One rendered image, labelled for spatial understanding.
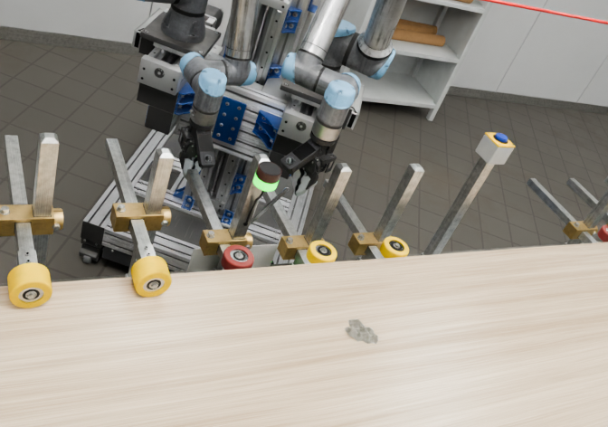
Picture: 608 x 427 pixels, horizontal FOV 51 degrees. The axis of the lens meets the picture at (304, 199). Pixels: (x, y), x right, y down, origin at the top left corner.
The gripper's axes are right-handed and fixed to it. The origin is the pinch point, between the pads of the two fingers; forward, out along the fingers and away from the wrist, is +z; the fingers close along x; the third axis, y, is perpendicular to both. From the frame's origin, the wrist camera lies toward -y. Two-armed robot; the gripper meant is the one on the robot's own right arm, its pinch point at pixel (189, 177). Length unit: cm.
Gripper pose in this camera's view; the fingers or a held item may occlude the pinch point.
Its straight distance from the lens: 196.5
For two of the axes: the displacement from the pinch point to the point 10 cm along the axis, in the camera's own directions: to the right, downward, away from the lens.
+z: -3.2, 7.4, 5.9
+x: -8.7, 0.1, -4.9
